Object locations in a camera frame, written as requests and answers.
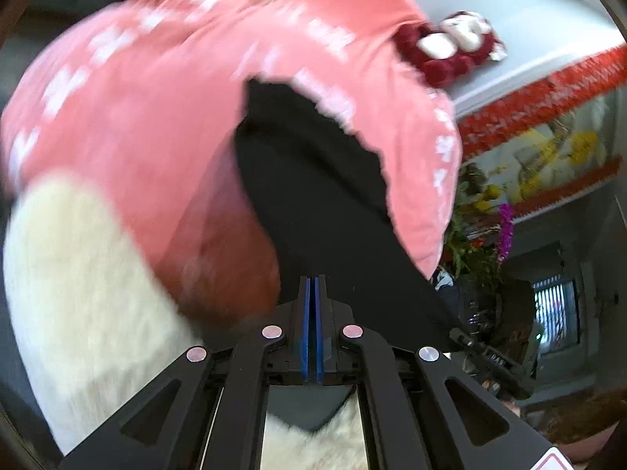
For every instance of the wall painting with yellow flowers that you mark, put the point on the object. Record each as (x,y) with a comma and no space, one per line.
(553,156)

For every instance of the window with bars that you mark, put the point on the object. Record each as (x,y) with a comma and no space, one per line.
(556,313)

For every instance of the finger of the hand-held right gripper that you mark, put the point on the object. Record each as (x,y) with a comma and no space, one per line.
(463,340)

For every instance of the red fringed wall banner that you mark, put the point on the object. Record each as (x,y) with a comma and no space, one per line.
(534,103)

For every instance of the black garment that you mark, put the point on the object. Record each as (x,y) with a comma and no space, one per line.
(318,196)

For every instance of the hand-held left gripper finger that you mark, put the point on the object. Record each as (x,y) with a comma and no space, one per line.
(306,333)
(319,333)

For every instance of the white fluffy blanket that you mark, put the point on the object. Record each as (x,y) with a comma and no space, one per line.
(78,274)

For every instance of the red and white plush toy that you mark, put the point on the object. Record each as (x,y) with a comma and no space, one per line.
(441,54)

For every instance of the pink printed blanket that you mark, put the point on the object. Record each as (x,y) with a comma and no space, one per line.
(147,107)

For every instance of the potted plant with purple orchid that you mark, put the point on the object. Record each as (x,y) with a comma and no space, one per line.
(477,240)

